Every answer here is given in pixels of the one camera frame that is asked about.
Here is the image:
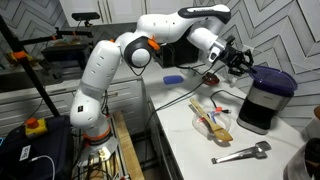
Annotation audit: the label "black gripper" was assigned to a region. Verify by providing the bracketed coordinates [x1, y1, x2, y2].
[219, 35, 254, 77]

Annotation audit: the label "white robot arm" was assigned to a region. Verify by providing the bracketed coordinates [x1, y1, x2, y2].
[70, 4, 253, 141]

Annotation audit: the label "black coffeemaker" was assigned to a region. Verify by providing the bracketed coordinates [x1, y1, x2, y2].
[237, 85, 294, 135]

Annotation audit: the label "light blue plastic lid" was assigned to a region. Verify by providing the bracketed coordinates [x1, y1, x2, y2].
[163, 75, 184, 85]

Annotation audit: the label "red and black bowl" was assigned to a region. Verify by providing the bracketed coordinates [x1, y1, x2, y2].
[202, 75, 220, 85]

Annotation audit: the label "clear plastic container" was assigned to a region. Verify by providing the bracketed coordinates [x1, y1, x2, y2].
[191, 105, 232, 138]

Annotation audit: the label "black microwave oven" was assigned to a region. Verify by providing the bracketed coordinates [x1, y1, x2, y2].
[154, 33, 199, 68]

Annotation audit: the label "red spoon in packet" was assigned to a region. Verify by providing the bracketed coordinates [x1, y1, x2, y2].
[196, 107, 222, 123]

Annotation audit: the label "wooden spatula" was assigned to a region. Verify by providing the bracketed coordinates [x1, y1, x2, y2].
[190, 98, 233, 142]

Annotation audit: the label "metal tongs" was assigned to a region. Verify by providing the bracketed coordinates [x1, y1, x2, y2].
[211, 141, 271, 164]

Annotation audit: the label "wooden board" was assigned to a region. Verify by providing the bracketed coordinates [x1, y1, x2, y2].
[113, 111, 145, 180]

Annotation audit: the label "yellow emergency stop box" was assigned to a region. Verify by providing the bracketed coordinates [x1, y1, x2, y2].
[25, 117, 48, 139]

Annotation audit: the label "black tripod stand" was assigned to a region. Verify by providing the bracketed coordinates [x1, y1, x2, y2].
[0, 14, 94, 118]

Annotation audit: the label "black coffeemaker power cord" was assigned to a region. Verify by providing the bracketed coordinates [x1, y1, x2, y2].
[209, 89, 246, 115]

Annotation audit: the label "black camera on stand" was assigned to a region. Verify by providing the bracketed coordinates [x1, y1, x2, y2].
[71, 12, 100, 21]

